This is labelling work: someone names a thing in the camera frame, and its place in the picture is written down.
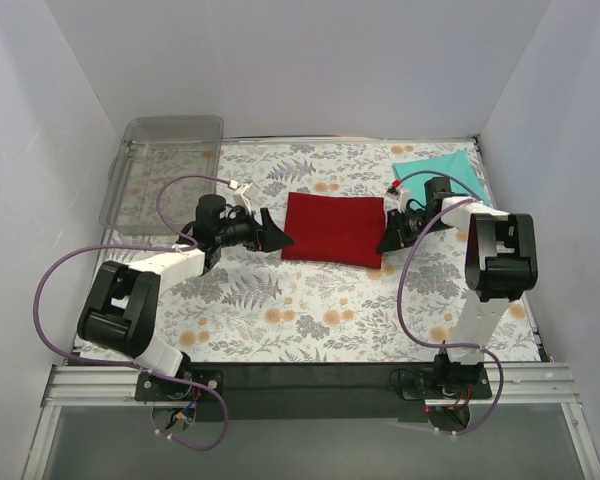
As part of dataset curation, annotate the red t shirt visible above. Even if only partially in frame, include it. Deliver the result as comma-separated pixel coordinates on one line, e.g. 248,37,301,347
281,192,385,269

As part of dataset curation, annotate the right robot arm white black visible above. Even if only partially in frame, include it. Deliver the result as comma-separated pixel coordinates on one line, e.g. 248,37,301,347
377,173,538,404

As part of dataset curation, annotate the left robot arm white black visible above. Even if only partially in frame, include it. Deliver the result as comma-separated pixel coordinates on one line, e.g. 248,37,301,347
77,194,294,378

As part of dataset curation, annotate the folded teal t shirt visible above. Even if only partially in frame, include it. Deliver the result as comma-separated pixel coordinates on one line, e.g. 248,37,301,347
393,151,492,206

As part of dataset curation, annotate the clear plastic bin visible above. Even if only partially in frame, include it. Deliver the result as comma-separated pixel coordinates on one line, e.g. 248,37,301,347
99,115,224,236

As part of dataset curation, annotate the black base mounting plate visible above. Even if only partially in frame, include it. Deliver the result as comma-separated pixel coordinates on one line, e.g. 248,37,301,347
134,362,494,421

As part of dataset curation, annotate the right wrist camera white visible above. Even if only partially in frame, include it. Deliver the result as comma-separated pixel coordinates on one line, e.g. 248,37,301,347
385,180,412,213

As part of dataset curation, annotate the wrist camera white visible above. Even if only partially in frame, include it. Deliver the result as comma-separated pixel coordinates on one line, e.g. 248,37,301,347
228,180,259,214
385,180,412,213

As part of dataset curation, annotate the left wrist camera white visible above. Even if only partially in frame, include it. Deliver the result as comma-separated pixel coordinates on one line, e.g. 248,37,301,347
228,180,259,214

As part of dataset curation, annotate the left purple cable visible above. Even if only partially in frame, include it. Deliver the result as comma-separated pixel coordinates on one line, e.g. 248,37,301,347
33,174,239,453

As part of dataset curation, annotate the aluminium frame rail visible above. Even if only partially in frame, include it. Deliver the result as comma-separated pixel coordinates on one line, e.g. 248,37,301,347
23,362,600,479

